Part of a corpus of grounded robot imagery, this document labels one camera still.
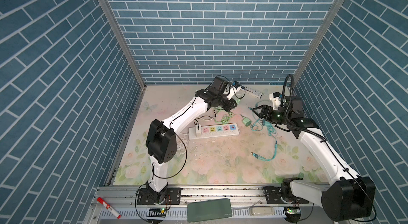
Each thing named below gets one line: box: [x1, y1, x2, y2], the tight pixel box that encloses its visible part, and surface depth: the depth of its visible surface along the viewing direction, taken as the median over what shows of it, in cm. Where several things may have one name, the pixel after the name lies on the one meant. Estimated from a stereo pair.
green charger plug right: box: [242, 117, 252, 127], surface depth 101 cm
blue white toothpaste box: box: [245, 87, 263, 99], surface depth 118 cm
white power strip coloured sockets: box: [188, 123, 240, 141], surface depth 95 cm
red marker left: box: [96, 196, 122, 219], surface depth 71 cm
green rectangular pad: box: [187, 197, 233, 223], surface depth 72 cm
